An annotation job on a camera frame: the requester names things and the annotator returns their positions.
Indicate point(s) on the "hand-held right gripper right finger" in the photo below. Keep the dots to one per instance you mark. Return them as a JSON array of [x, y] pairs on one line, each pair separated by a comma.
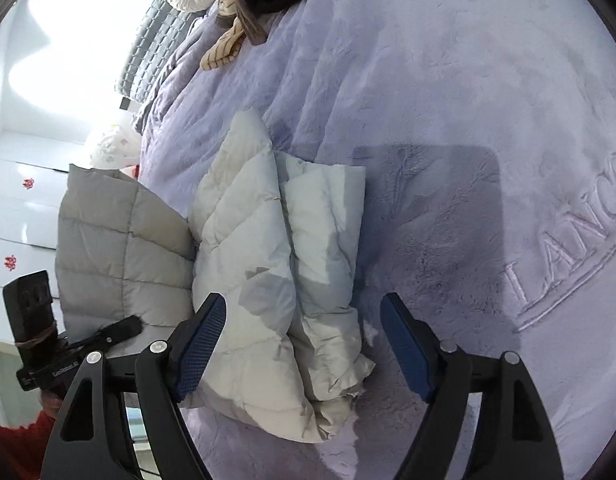
[[405, 345]]

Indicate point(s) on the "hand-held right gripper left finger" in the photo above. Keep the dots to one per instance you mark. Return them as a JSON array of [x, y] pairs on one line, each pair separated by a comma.
[[202, 345]]

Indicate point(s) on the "beige striped garment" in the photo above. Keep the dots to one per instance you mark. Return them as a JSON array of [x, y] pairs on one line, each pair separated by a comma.
[[227, 35]]

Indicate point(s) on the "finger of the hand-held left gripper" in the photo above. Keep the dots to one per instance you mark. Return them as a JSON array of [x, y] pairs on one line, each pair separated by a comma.
[[115, 332]]

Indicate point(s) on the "white puffer jacket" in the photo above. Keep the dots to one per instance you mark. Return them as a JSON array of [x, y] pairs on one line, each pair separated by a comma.
[[248, 240]]

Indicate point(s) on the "purple plush blanket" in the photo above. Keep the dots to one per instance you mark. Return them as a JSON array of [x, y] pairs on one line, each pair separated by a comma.
[[463, 160]]

